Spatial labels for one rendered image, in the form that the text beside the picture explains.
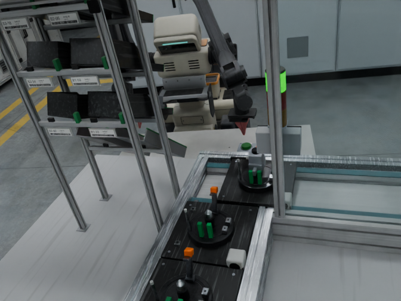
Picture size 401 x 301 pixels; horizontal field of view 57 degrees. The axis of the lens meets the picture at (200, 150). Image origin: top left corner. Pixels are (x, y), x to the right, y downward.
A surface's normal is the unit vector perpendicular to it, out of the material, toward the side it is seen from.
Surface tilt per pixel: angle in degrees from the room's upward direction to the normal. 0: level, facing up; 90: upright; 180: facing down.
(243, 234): 0
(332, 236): 90
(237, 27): 90
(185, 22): 43
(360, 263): 0
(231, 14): 90
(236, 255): 0
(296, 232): 90
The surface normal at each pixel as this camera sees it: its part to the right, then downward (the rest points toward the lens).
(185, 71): -0.13, 0.66
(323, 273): -0.15, -0.83
